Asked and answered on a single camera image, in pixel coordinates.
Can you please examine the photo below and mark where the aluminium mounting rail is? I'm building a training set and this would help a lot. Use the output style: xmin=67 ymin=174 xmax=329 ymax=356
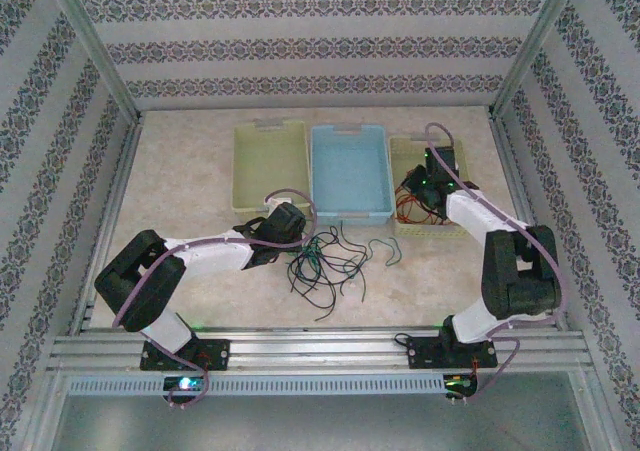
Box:
xmin=47 ymin=326 xmax=589 ymax=375

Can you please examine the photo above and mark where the pale yellow plastic bin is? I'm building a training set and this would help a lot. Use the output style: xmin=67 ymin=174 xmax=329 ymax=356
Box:
xmin=231 ymin=120 xmax=311 ymax=216
xmin=388 ymin=135 xmax=476 ymax=237

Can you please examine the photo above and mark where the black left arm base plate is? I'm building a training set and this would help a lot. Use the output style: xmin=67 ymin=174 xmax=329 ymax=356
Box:
xmin=139 ymin=339 xmax=232 ymax=372

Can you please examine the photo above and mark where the grey slotted cable duct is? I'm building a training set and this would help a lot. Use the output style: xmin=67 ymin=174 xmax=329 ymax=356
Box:
xmin=67 ymin=374 xmax=446 ymax=397

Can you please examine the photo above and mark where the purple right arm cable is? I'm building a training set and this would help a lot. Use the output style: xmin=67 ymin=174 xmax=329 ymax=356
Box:
xmin=424 ymin=123 xmax=569 ymax=405

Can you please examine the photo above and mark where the right controller board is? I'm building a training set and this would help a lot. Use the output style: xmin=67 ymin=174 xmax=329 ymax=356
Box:
xmin=446 ymin=374 xmax=479 ymax=397

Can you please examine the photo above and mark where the aluminium frame post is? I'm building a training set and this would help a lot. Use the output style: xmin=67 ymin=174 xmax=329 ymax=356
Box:
xmin=42 ymin=0 xmax=146 ymax=125
xmin=492 ymin=0 xmax=589 ymax=120

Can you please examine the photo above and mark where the thin black cable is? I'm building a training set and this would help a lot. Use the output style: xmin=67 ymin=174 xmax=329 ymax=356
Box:
xmin=329 ymin=225 xmax=369 ymax=303
xmin=288 ymin=230 xmax=346 ymax=322

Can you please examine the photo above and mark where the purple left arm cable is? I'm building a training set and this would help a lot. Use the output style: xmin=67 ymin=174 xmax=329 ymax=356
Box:
xmin=112 ymin=188 xmax=319 ymax=412

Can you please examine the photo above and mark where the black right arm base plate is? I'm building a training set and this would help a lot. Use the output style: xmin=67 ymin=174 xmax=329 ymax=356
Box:
xmin=407 ymin=337 xmax=499 ymax=371

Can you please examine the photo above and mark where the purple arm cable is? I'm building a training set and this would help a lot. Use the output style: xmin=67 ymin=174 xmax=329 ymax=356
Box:
xmin=112 ymin=188 xmax=319 ymax=412
xmin=424 ymin=123 xmax=569 ymax=405

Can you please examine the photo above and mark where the left controller board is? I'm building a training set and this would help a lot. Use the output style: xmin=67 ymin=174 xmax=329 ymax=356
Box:
xmin=163 ymin=375 xmax=206 ymax=396

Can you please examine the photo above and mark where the aluminium side rail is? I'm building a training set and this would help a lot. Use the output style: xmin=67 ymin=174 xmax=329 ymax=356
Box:
xmin=487 ymin=110 xmax=574 ymax=335
xmin=67 ymin=113 xmax=146 ymax=337

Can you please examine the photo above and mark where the grey metal panel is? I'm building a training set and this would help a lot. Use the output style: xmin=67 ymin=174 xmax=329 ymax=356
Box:
xmin=49 ymin=395 xmax=596 ymax=451

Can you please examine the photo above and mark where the light blue plastic bin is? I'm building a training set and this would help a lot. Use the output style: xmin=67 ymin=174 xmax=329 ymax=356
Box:
xmin=309 ymin=125 xmax=395 ymax=226

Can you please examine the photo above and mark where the controller board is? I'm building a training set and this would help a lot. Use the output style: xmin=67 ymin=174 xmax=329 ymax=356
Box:
xmin=446 ymin=374 xmax=479 ymax=397
xmin=163 ymin=375 xmax=206 ymax=396

